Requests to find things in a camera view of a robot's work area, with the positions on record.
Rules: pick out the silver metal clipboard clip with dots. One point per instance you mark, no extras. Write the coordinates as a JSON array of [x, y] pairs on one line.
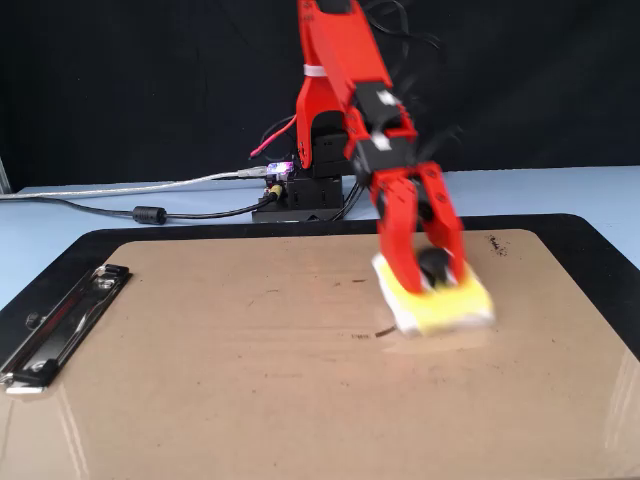
[[55, 330]]

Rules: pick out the yellow sponge with black knob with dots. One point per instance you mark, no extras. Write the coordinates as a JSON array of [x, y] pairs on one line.
[[450, 310]]

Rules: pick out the brown clipboard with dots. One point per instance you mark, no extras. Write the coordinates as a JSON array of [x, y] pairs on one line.
[[250, 375]]

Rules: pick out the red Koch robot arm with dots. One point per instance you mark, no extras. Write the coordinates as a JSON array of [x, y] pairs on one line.
[[345, 45]]

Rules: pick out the black backdrop cloth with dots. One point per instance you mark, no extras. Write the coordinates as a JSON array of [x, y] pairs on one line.
[[100, 75]]

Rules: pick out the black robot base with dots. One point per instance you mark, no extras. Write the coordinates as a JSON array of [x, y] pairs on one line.
[[310, 197]]

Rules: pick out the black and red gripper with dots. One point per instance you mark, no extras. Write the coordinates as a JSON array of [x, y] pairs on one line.
[[382, 157]]

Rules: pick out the black mat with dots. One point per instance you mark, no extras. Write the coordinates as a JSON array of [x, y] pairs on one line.
[[225, 231]]

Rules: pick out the controller circuit board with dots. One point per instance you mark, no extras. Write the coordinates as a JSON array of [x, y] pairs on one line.
[[279, 170]]

